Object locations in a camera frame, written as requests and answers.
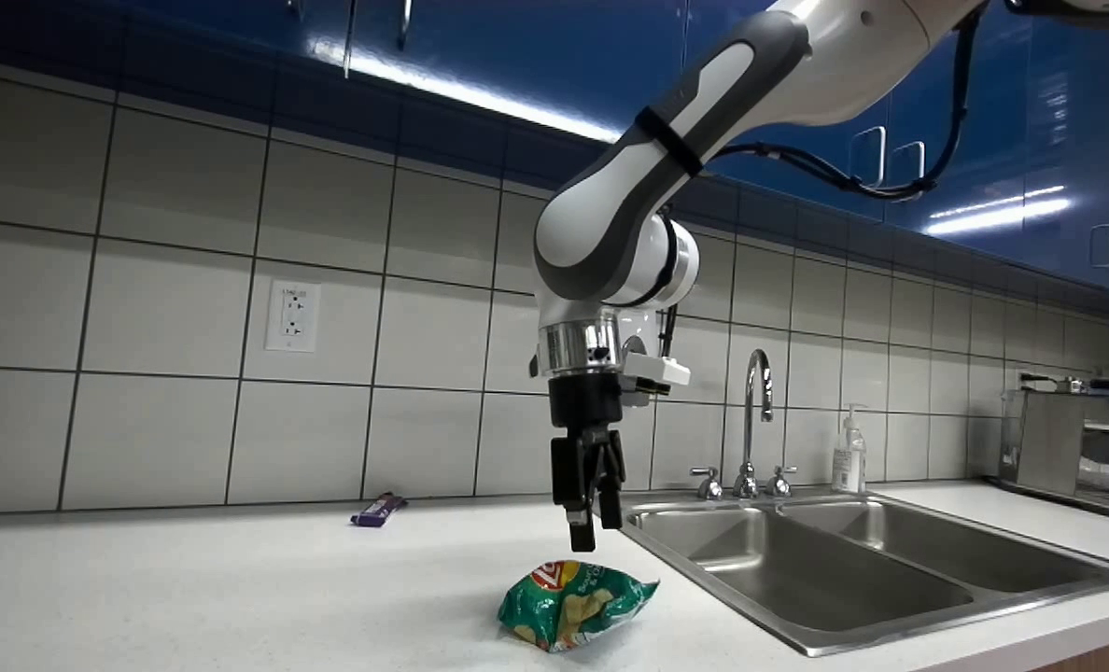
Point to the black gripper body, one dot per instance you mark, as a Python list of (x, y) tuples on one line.
[(582, 422)]

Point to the green Lays chips packet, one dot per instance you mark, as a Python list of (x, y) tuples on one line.
[(572, 601)]

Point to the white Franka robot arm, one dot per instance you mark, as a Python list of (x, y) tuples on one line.
[(612, 211)]

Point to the stainless steel double sink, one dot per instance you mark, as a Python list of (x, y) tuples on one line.
[(874, 565)]

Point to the chrome gooseneck faucet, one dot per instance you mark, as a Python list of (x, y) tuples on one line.
[(748, 433)]

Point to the small purple wrapper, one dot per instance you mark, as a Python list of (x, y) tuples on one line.
[(377, 509)]

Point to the stainless steel coffee machine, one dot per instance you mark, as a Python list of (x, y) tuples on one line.
[(1057, 441)]

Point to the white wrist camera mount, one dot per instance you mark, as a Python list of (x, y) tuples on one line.
[(660, 371)]

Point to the white wall power outlet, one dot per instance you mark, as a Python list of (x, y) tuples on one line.
[(292, 313)]

